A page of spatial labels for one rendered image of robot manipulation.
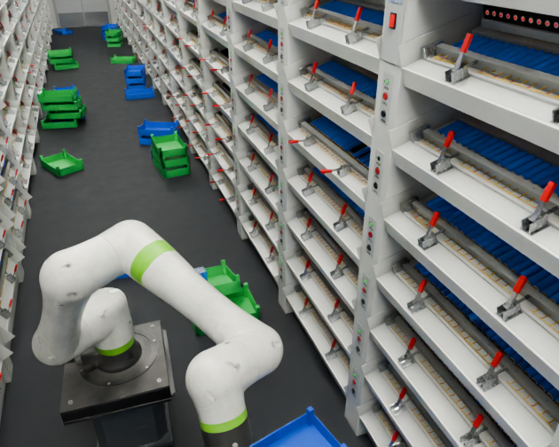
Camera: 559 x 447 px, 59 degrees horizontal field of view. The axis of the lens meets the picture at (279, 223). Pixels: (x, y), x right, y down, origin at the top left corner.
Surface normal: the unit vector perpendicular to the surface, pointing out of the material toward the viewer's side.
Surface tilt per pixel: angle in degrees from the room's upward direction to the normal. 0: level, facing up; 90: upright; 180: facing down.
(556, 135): 108
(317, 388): 0
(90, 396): 2
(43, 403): 0
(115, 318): 87
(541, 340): 18
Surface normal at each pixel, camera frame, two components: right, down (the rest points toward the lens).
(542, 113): -0.29, -0.77
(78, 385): -0.04, -0.87
